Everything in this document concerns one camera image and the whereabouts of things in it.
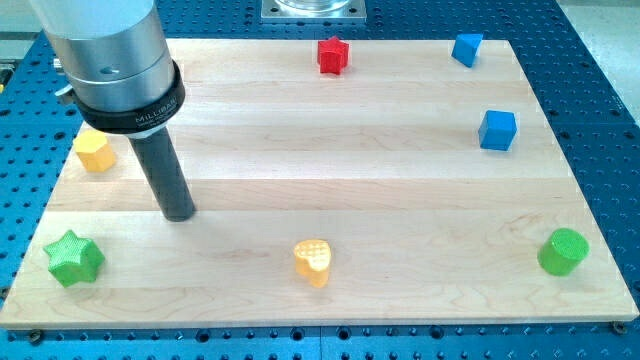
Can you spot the blue triangular block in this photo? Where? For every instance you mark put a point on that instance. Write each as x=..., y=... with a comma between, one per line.
x=465, y=48

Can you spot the green star block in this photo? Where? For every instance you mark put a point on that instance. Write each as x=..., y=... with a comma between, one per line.
x=74, y=259

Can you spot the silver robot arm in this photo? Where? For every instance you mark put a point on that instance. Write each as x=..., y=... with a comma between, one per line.
x=116, y=59

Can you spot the light wooden board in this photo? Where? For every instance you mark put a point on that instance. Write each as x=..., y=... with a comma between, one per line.
x=383, y=162

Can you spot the green cylinder block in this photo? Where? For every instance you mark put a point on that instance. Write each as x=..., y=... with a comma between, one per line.
x=563, y=252

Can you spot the blue cube block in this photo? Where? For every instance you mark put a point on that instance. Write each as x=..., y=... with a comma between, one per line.
x=497, y=130

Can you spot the yellow heart block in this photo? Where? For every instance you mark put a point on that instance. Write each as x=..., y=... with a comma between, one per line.
x=312, y=261

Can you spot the red star block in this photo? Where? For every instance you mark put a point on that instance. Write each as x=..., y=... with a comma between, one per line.
x=332, y=55

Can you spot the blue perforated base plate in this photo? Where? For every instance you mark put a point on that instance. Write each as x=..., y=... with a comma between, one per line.
x=591, y=122

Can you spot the yellow hexagon block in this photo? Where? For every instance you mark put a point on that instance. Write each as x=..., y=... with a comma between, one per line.
x=94, y=151

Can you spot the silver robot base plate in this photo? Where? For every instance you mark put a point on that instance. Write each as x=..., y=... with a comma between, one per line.
x=313, y=11

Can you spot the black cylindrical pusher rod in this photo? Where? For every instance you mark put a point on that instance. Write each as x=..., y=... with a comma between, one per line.
x=158, y=160

